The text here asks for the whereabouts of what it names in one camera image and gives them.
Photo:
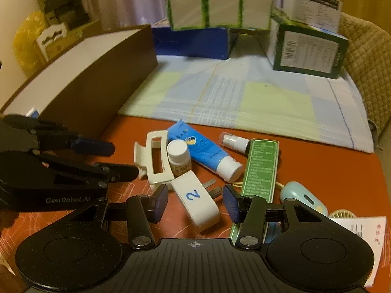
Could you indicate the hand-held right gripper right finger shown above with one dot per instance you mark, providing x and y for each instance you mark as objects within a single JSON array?
[{"x": 230, "y": 203}]

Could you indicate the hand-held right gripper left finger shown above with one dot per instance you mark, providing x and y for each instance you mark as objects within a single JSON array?
[{"x": 160, "y": 203}]

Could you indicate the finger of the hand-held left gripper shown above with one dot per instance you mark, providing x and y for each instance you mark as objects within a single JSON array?
[
  {"x": 122, "y": 173},
  {"x": 91, "y": 146}
]

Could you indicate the white hair clip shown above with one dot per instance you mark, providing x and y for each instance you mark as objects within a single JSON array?
[{"x": 158, "y": 179}]

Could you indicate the white numbered box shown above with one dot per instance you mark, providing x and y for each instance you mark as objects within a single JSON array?
[{"x": 195, "y": 201}]

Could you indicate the green box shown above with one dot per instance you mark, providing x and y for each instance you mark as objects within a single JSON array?
[{"x": 259, "y": 171}]

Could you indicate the white tube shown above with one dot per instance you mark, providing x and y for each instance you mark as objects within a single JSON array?
[{"x": 178, "y": 161}]

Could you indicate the brown cardboard box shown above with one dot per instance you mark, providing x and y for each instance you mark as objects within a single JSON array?
[{"x": 91, "y": 97}]

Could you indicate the blue hand cream tube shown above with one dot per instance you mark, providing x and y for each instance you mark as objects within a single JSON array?
[{"x": 207, "y": 152}]

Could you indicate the brown spray bottle clear cap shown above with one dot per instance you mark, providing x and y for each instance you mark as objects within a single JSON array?
[{"x": 235, "y": 142}]

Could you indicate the light blue handheld fan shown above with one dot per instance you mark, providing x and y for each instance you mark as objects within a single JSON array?
[{"x": 297, "y": 193}]

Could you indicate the plaid cloth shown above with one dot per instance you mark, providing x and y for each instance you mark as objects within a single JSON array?
[{"x": 244, "y": 97}]

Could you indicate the cardboard carton white print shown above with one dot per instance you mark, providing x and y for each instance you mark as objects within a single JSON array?
[{"x": 55, "y": 41}]

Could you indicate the yellow plastic bag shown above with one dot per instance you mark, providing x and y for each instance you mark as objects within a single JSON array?
[{"x": 26, "y": 45}]

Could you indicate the white paper sheet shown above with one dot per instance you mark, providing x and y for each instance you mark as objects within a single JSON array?
[{"x": 366, "y": 235}]

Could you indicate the stack of dark boxes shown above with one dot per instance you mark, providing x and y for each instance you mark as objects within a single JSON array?
[{"x": 58, "y": 9}]

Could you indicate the blue box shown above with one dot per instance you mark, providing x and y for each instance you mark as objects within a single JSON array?
[{"x": 195, "y": 42}]

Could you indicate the pale curtain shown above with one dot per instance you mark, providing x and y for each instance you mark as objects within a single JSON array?
[{"x": 122, "y": 0}]

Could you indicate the green and white carton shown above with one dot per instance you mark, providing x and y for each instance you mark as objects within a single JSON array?
[{"x": 305, "y": 52}]

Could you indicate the green wrapped tissue multipack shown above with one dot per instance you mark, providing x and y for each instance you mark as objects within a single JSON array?
[{"x": 220, "y": 6}]

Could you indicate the beige quilted chair cover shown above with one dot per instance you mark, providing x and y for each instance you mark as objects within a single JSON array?
[{"x": 366, "y": 67}]

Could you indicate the white printed box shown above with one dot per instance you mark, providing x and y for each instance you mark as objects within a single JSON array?
[{"x": 314, "y": 6}]

